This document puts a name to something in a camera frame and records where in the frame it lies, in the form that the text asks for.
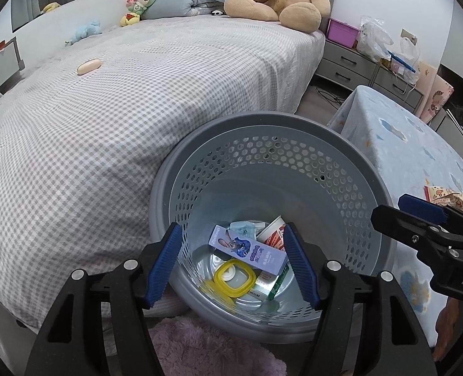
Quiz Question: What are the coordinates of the blue stick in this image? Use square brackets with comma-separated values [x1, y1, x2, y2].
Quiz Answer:
[386, 49, 417, 73]

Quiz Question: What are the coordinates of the grey checked bed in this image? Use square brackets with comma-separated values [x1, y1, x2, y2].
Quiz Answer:
[0, 0, 326, 330]

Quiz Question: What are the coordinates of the white board with red trim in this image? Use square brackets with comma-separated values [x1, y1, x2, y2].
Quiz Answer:
[0, 37, 24, 98]

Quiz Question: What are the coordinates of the light blue plush toy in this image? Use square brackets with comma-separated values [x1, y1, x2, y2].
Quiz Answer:
[65, 19, 103, 45]

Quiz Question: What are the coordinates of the black floor cable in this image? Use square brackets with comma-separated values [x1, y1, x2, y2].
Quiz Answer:
[313, 86, 350, 106]

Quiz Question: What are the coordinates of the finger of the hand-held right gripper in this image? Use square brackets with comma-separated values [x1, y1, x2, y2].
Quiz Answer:
[398, 194, 463, 241]
[371, 205, 451, 252]

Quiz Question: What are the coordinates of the pink storage box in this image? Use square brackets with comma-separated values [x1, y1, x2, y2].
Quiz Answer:
[327, 18, 361, 49]

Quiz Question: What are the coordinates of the grey perforated plastic basket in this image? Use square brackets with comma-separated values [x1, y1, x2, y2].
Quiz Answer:
[148, 112, 397, 345]

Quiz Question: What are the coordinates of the grey nightstand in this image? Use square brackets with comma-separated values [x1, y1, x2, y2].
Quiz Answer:
[318, 41, 377, 87]
[372, 65, 424, 112]

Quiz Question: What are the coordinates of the yellow plastic ring lid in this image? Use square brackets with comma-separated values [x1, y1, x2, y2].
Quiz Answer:
[200, 260, 257, 305]

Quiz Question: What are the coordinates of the clear plastic bag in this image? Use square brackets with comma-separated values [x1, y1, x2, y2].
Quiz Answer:
[400, 36, 422, 85]
[357, 16, 394, 63]

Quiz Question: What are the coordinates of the blue printed table cover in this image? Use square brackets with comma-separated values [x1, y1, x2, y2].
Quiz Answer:
[327, 85, 463, 349]

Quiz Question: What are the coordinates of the large tan teddy bear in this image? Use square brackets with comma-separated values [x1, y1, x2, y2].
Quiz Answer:
[224, 0, 331, 33]

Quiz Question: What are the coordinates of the pink cartoon foam board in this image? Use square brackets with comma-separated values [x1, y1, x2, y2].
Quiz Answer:
[413, 60, 438, 114]
[423, 74, 453, 124]

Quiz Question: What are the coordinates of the person's right hand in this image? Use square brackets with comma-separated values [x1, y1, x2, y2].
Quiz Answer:
[431, 300, 463, 363]

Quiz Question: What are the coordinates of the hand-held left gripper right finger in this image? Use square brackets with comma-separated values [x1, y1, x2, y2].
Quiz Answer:
[282, 223, 439, 376]

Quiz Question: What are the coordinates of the red striped paper cup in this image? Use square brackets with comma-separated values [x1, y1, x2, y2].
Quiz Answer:
[256, 215, 291, 251]

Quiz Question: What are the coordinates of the light blue wipes packet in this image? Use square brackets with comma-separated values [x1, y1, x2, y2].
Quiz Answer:
[227, 220, 265, 236]

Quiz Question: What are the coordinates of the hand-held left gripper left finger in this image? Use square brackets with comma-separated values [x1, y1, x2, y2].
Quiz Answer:
[24, 222, 183, 376]

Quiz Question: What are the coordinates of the pink fluffy rug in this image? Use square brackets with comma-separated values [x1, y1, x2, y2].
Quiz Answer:
[149, 315, 287, 376]

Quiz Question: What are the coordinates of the purple cardboard box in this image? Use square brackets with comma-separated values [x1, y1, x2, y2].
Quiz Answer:
[208, 224, 289, 277]

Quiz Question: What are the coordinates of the red white packet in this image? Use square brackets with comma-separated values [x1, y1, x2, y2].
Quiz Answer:
[423, 184, 463, 214]

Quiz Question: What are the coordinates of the white green cartoon carton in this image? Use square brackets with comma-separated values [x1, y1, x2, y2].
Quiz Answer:
[251, 264, 291, 301]

